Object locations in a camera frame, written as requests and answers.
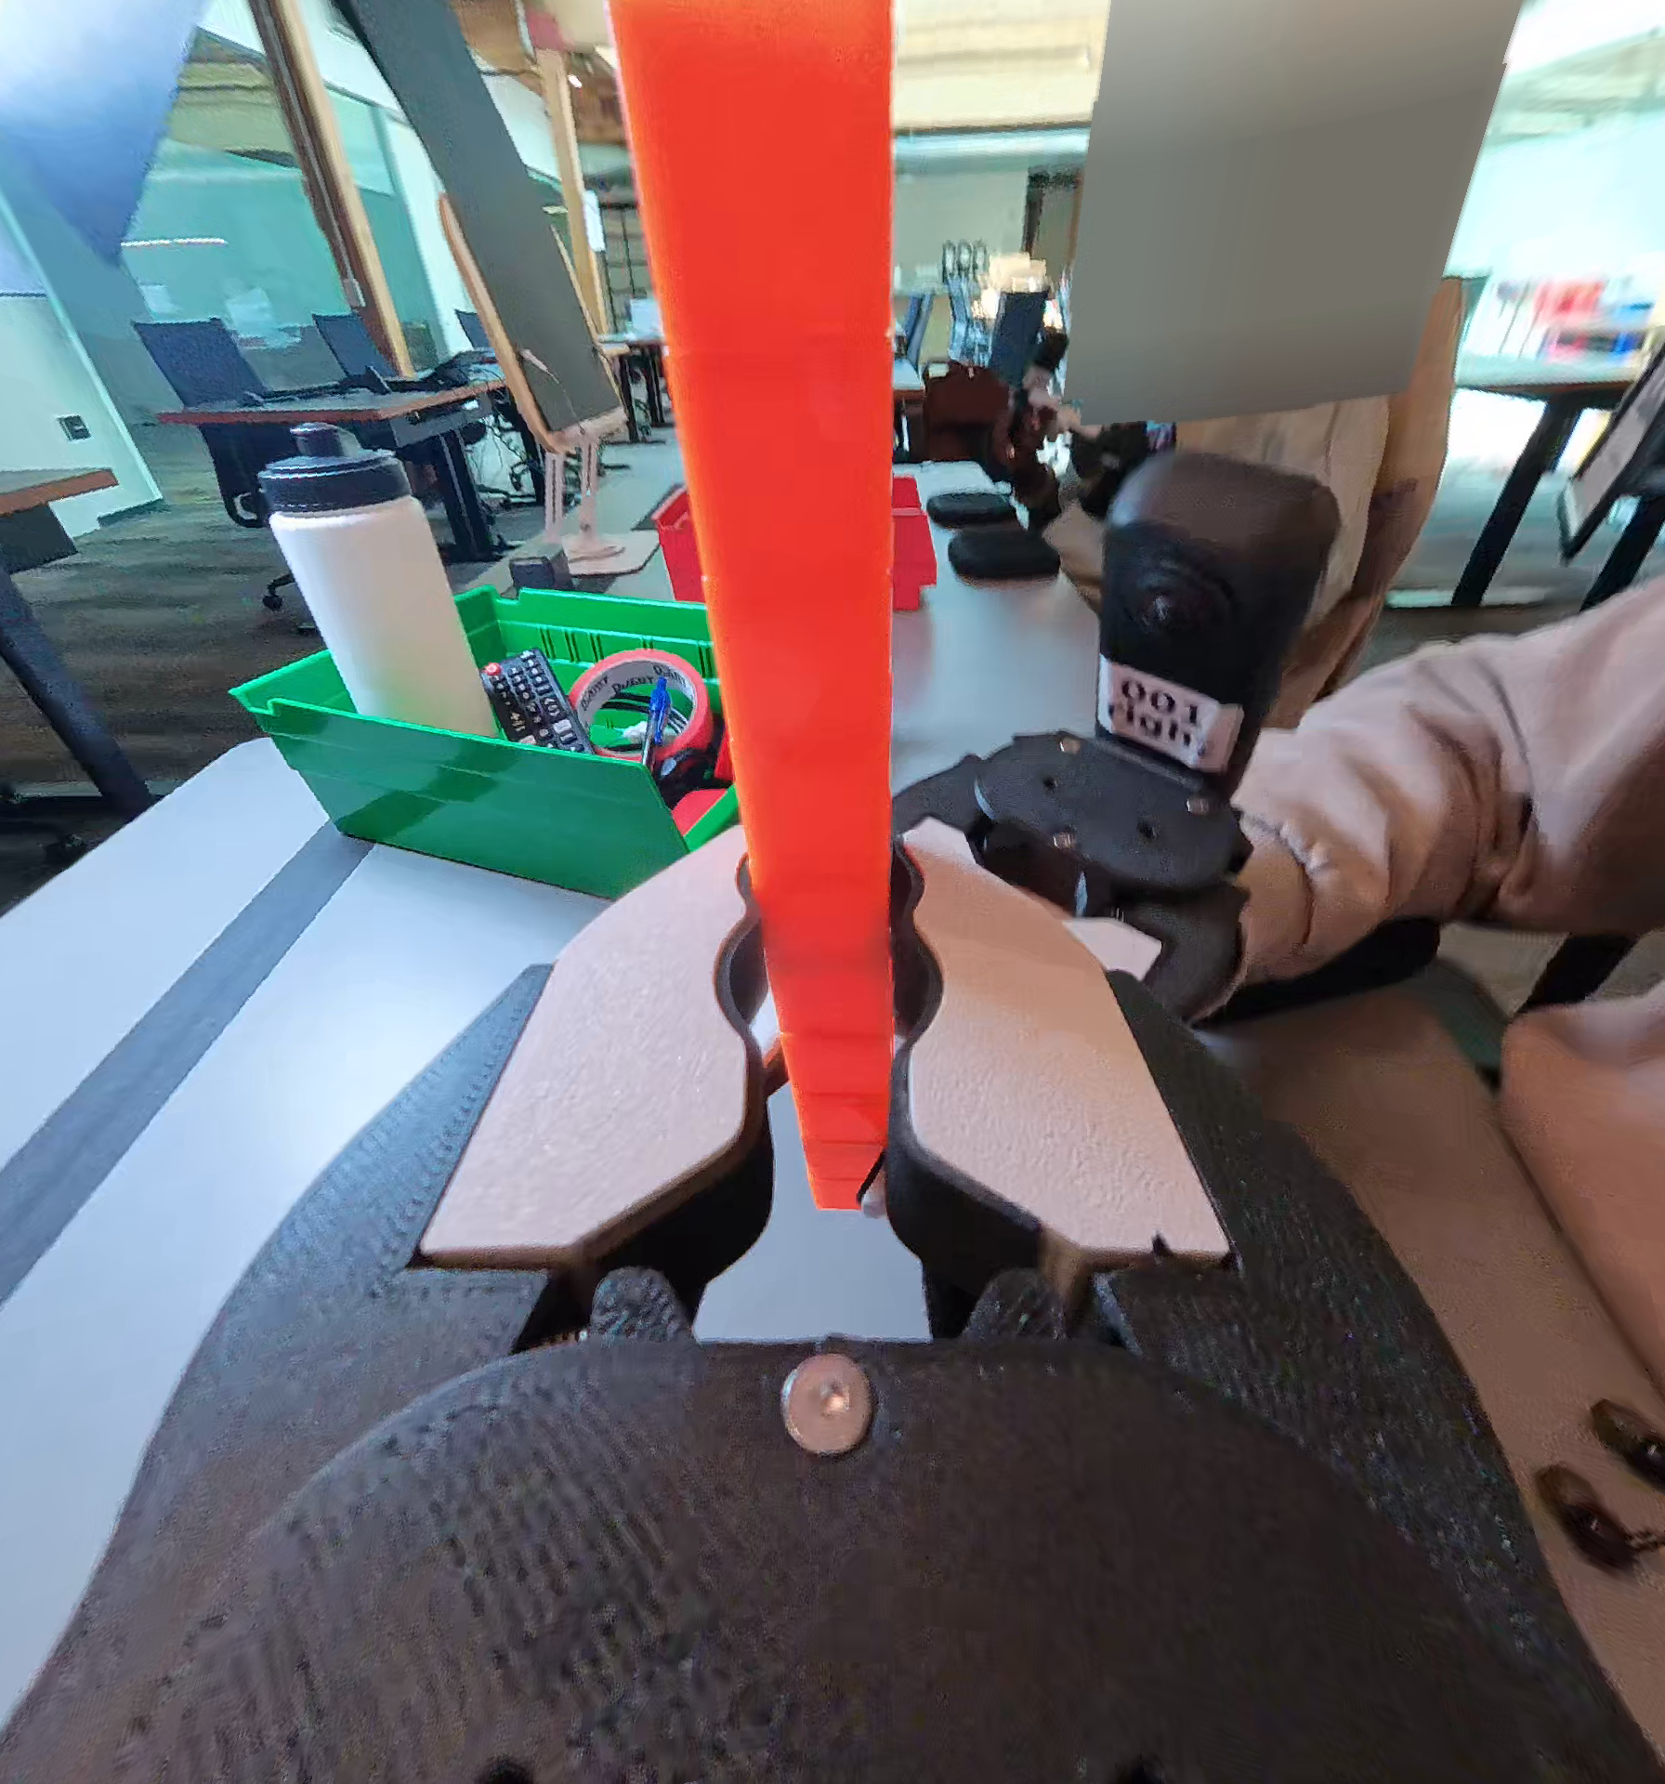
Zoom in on black cord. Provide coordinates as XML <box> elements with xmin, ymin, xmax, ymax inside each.
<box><xmin>1533</xmin><ymin>1397</ymin><xmax>1665</xmax><ymax>1574</ymax></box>

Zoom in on grey table black legs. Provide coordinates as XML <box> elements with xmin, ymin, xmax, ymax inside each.
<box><xmin>1450</xmin><ymin>354</ymin><xmax>1665</xmax><ymax>611</ymax></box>

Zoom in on wooden office desk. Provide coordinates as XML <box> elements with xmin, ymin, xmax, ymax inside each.
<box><xmin>154</xmin><ymin>377</ymin><xmax>516</xmax><ymax>563</ymax></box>
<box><xmin>0</xmin><ymin>465</ymin><xmax>123</xmax><ymax>576</ymax></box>

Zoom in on black light stand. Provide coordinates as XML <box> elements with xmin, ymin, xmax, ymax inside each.
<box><xmin>0</xmin><ymin>486</ymin><xmax>154</xmax><ymax>828</ymax></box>

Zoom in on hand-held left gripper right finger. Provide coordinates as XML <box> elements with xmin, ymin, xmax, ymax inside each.
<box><xmin>888</xmin><ymin>818</ymin><xmax>1234</xmax><ymax>1271</ymax></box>

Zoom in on white bottle black cap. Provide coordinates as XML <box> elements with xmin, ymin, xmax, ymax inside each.
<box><xmin>257</xmin><ymin>421</ymin><xmax>503</xmax><ymax>745</ymax></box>

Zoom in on green plastic bin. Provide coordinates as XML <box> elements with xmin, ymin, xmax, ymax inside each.
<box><xmin>228</xmin><ymin>584</ymin><xmax>746</xmax><ymax>904</ymax></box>

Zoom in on low red plastic bin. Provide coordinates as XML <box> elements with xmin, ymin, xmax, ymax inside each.
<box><xmin>648</xmin><ymin>475</ymin><xmax>936</xmax><ymax>619</ymax></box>

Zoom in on black office chair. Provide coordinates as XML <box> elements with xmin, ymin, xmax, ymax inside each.
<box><xmin>131</xmin><ymin>317</ymin><xmax>276</xmax><ymax>530</ymax></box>

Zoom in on black remote control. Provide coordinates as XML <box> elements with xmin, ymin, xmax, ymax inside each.
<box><xmin>480</xmin><ymin>645</ymin><xmax>597</xmax><ymax>759</ymax></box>

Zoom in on studio softbox light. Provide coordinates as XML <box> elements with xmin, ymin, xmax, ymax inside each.
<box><xmin>0</xmin><ymin>0</ymin><xmax>209</xmax><ymax>269</ymax></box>

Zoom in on black board with wooden rim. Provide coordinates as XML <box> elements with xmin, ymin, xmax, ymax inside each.
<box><xmin>334</xmin><ymin>0</ymin><xmax>660</xmax><ymax>584</ymax></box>

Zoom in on person's right forearm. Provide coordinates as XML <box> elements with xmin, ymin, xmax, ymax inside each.
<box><xmin>1230</xmin><ymin>559</ymin><xmax>1665</xmax><ymax>985</ymax></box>

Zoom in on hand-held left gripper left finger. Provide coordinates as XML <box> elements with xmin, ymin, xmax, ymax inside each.
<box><xmin>418</xmin><ymin>830</ymin><xmax>779</xmax><ymax>1271</ymax></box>

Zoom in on red tape roll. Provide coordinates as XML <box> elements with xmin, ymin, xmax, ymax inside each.
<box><xmin>566</xmin><ymin>645</ymin><xmax>716</xmax><ymax>764</ymax></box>

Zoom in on black framed marker sign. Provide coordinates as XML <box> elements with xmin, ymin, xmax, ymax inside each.
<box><xmin>1562</xmin><ymin>264</ymin><xmax>1665</xmax><ymax>563</ymax></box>

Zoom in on long orange block stick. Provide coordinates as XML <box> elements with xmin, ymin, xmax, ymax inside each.
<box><xmin>606</xmin><ymin>0</ymin><xmax>904</xmax><ymax>1215</ymax></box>

